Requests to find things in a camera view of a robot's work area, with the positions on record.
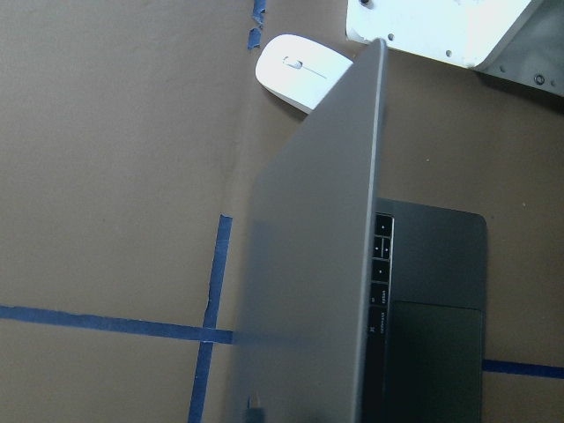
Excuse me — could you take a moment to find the grey laptop computer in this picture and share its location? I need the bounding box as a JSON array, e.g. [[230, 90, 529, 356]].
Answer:
[[225, 40, 487, 422]]

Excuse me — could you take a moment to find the white computer mouse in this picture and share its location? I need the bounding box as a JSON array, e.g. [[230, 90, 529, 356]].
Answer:
[[255, 33, 353, 114]]

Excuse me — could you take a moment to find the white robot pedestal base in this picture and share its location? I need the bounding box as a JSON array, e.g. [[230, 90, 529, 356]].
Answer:
[[345, 0, 563, 96]]

